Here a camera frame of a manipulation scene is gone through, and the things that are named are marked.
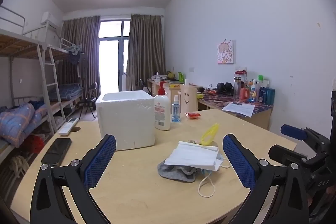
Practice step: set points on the black headphones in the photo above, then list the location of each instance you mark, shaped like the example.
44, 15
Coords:
226, 89

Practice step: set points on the blue spray bottle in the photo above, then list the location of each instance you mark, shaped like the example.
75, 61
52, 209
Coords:
176, 113

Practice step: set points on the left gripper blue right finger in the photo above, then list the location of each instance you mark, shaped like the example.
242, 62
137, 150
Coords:
289, 204

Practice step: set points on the white air conditioner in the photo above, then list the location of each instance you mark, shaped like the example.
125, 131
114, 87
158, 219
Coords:
48, 18

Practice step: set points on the blue plaid quilt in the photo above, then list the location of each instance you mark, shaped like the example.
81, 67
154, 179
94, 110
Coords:
19, 122

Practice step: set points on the white remote control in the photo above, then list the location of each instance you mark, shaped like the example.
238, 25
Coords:
68, 126

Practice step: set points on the gray sock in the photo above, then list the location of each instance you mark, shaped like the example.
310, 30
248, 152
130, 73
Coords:
185, 174

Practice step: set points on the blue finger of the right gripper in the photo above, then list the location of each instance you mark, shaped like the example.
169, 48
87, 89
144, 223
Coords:
296, 133

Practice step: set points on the glass balcony door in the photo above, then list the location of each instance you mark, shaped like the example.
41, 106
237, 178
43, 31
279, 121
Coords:
113, 39

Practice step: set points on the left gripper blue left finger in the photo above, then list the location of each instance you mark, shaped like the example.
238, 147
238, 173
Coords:
49, 204

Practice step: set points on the left brown curtain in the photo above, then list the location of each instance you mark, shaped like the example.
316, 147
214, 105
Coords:
81, 64

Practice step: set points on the black smartphone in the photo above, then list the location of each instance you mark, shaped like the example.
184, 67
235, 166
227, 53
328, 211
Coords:
57, 151

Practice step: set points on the red snack packet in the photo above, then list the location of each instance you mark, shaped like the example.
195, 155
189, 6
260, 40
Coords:
192, 115

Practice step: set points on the white lotion pump bottle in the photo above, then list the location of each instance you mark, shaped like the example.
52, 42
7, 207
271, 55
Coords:
162, 109

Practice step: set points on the black folding chair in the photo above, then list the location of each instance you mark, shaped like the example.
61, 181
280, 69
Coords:
89, 100

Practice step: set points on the wooden smiley chair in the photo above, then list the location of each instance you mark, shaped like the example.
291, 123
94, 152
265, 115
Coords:
188, 96

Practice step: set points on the brown curtain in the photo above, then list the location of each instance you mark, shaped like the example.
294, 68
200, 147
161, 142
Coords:
146, 50
81, 64

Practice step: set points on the pink cartoon wall picture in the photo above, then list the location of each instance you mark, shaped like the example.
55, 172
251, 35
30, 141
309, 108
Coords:
225, 52

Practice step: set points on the yellow foam net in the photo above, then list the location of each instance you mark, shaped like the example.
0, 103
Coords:
209, 136

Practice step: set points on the white printed paper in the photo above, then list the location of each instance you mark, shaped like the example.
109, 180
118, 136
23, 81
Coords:
244, 109

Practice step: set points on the white styrofoam box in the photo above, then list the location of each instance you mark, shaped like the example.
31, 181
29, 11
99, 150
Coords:
129, 117

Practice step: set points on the metal bunk bed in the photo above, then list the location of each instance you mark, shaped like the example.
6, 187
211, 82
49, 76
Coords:
31, 76

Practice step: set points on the white tissue stack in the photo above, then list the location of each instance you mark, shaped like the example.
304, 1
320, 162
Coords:
196, 156

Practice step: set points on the wooden desk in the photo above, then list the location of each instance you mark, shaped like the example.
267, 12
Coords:
210, 99

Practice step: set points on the right brown curtain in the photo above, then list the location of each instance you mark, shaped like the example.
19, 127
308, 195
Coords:
146, 50

